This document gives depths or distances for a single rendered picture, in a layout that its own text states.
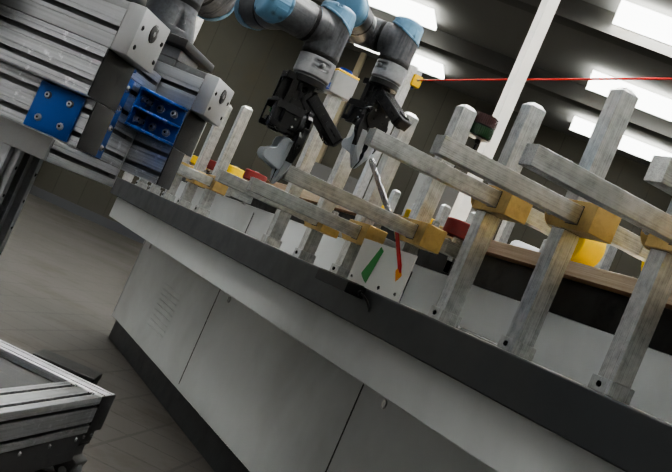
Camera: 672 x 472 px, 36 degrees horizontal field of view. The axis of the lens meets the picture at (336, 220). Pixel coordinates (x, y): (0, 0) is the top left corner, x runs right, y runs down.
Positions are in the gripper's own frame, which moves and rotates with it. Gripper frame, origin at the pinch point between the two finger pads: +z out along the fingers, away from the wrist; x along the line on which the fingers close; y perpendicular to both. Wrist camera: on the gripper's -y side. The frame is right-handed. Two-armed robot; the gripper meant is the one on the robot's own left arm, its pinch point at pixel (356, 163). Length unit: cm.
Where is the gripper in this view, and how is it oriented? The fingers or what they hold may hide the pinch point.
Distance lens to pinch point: 237.4
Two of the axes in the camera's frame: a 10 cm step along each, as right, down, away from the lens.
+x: -6.4, -3.1, -7.0
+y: -6.6, -2.5, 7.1
